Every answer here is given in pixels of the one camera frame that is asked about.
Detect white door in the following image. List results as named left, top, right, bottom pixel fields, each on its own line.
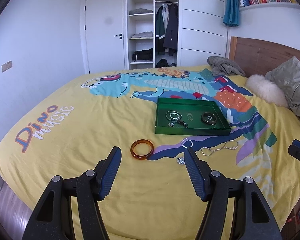
left=80, top=0, right=126, bottom=74

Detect white bookshelf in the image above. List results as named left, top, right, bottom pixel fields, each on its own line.
left=239, top=2, right=300, bottom=11

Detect brown beaded charm bracelet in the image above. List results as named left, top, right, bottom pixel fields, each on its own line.
left=168, top=120, right=189, bottom=128

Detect pearl necklace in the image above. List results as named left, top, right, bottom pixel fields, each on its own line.
left=223, top=140, right=239, bottom=151

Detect thin metal bangle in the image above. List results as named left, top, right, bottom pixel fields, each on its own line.
left=165, top=111, right=182, bottom=122

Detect white fluffy pillow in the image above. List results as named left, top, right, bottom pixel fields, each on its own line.
left=245, top=74, right=288, bottom=108

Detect dark brown bangle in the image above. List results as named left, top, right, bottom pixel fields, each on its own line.
left=200, top=112, right=217, bottom=125

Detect green white hanging jacket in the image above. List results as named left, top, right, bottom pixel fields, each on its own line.
left=155, top=6, right=166, bottom=55

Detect wall light switch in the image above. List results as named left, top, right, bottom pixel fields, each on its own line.
left=2, top=61, right=12, bottom=72

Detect teal curtain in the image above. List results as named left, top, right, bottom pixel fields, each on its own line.
left=223, top=0, right=240, bottom=27

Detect green jewelry tray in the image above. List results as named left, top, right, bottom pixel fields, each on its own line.
left=155, top=98, right=231, bottom=136

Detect white open wardrobe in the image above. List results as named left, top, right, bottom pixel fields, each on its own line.
left=125, top=0, right=228, bottom=69

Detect silver wrist watch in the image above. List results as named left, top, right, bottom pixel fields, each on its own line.
left=177, top=157, right=185, bottom=165

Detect black folded clothes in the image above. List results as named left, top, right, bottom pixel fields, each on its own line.
left=132, top=48, right=153, bottom=61

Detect yellow dinosaur bedspread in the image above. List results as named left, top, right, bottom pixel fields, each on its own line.
left=0, top=66, right=300, bottom=239

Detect olive green jacket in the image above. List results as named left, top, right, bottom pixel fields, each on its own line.
left=265, top=56, right=300, bottom=119

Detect amber orange bangle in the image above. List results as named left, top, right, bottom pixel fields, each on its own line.
left=130, top=139, right=154, bottom=160

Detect grey crumpled blanket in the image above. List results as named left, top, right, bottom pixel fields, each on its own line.
left=207, top=56, right=246, bottom=76

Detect wooden headboard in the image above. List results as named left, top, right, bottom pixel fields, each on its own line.
left=229, top=36, right=300, bottom=77

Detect dark hanging coat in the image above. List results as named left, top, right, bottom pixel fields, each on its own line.
left=162, top=3, right=179, bottom=56

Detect silver chain necklace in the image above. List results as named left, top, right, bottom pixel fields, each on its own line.
left=200, top=143, right=231, bottom=158

